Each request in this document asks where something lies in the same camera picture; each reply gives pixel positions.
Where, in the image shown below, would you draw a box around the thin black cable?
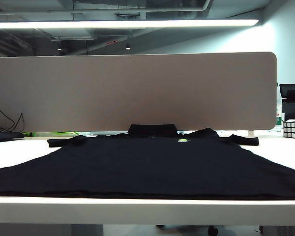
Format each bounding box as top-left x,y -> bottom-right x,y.
0,106 -> 25,132

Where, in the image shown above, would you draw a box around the black mesh office chair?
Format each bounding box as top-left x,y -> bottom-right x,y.
279,83 -> 295,121

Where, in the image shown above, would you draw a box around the folded black cloth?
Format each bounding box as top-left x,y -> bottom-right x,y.
0,131 -> 25,144

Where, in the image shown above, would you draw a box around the grey computer tower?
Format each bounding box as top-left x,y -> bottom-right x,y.
259,225 -> 294,236

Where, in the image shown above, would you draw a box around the bright green strip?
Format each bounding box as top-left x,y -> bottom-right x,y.
23,131 -> 79,137

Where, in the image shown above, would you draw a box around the beige desk divider panel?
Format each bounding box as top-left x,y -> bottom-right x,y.
0,51 -> 278,133

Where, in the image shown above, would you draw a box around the Rubik's cube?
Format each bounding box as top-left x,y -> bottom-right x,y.
283,119 -> 295,139

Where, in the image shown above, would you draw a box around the long ceiling light strip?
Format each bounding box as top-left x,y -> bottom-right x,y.
0,19 -> 260,30

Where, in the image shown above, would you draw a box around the black polo T-shirt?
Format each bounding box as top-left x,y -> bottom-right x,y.
0,124 -> 295,200

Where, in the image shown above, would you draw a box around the plastic bottle with green label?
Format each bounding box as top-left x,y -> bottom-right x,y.
276,83 -> 284,133

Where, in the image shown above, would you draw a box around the black chair base with caster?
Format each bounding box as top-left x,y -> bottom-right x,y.
156,224 -> 219,236

